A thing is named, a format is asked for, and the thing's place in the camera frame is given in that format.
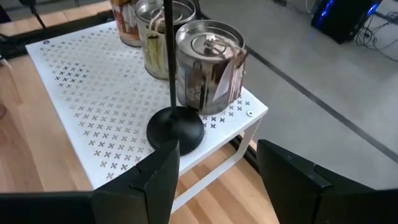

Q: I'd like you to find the brown label jar candle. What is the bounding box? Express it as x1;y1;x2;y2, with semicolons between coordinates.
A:
175;19;249;115

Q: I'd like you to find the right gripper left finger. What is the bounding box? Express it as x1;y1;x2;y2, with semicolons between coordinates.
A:
93;139;181;224

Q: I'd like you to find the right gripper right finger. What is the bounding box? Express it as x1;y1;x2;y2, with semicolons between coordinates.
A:
257;139;374;224

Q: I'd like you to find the white perforated metal shelf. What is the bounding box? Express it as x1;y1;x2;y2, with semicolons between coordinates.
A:
24;20;270;214

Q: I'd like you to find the black computer tower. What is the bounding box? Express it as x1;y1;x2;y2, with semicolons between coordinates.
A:
310;0;383;44

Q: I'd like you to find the tall black candlestick holder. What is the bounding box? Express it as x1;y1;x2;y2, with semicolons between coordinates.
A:
146;0;205;156

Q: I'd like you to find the white label jar candle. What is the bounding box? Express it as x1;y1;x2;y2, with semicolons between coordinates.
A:
134;0;197;80

